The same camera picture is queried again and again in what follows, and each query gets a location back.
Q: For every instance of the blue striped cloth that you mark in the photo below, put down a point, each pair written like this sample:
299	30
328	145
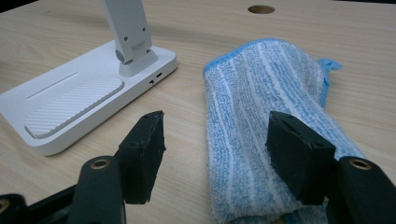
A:
249	102

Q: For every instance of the white desk lamp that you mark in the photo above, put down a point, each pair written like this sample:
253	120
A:
93	81

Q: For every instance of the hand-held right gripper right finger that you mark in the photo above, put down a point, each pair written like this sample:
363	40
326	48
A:
299	158

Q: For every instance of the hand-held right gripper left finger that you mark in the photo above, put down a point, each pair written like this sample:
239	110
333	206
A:
140	155

